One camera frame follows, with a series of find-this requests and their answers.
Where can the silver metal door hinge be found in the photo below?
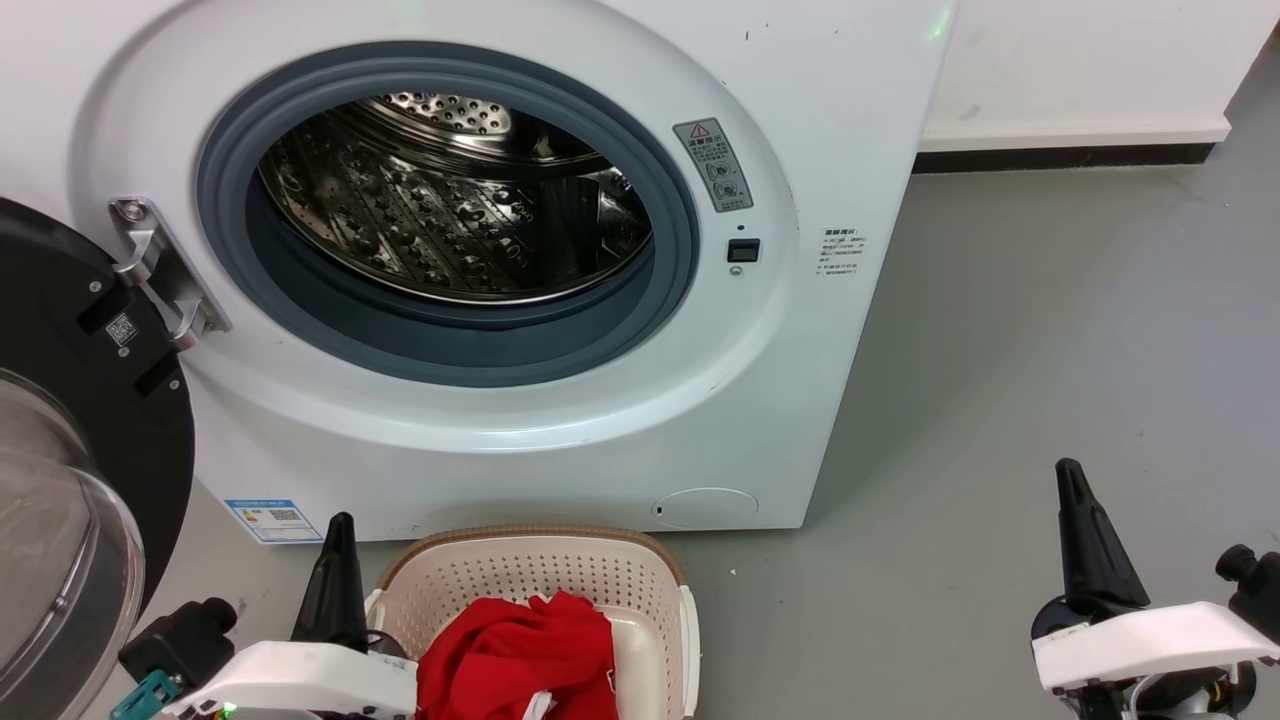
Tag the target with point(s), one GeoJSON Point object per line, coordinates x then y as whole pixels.
{"type": "Point", "coordinates": [160, 270]}

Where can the white QR code sticker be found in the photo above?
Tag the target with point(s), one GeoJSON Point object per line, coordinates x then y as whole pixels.
{"type": "Point", "coordinates": [122, 329]}

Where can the grey rubber door gasket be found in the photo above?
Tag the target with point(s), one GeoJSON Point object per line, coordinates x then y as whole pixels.
{"type": "Point", "coordinates": [450, 345]}

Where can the black baseboard strip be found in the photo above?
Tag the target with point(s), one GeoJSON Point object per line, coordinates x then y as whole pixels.
{"type": "Point", "coordinates": [1060, 158]}

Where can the grey warning sticker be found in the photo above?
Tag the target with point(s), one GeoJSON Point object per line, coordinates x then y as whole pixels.
{"type": "Point", "coordinates": [713, 165]}

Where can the cream perforated laundry basket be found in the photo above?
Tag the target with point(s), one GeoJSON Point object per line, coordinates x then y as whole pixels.
{"type": "Point", "coordinates": [540, 565]}

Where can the small printed text label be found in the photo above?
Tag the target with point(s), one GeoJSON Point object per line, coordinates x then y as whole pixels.
{"type": "Point", "coordinates": [841, 253]}

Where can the red and white garment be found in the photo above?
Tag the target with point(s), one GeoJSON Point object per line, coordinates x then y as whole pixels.
{"type": "Point", "coordinates": [500, 655]}

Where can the black door latch slot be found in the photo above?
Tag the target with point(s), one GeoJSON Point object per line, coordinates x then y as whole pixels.
{"type": "Point", "coordinates": [743, 251]}

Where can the teal connector piece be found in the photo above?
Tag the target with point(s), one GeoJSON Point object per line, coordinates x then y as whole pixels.
{"type": "Point", "coordinates": [145, 695]}

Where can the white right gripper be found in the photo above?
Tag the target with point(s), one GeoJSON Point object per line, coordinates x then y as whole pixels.
{"type": "Point", "coordinates": [1150, 640]}

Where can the white wall ledge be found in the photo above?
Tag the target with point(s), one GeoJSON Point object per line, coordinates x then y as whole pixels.
{"type": "Point", "coordinates": [1070, 135]}

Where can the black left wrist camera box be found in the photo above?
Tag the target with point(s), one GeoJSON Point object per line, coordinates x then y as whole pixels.
{"type": "Point", "coordinates": [180, 640]}

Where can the round white filter cover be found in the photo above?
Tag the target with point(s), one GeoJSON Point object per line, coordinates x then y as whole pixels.
{"type": "Point", "coordinates": [705, 508]}

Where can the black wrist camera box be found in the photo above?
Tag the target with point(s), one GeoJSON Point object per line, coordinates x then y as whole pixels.
{"type": "Point", "coordinates": [180, 640]}
{"type": "Point", "coordinates": [1255, 590]}

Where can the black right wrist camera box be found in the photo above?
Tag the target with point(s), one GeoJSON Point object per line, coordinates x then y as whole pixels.
{"type": "Point", "coordinates": [1255, 590]}

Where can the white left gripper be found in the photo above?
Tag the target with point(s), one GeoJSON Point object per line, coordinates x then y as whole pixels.
{"type": "Point", "coordinates": [310, 682]}

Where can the black round washer door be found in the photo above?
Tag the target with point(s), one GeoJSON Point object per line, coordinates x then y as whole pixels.
{"type": "Point", "coordinates": [60, 310]}

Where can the white front-load washing machine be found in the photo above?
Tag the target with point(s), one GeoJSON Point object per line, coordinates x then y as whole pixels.
{"type": "Point", "coordinates": [830, 130]}

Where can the stainless steel washing machine drum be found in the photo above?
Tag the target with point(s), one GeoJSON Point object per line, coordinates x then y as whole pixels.
{"type": "Point", "coordinates": [430, 220]}

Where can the blue energy label sticker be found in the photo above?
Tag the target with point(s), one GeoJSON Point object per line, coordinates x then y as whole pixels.
{"type": "Point", "coordinates": [272, 521]}

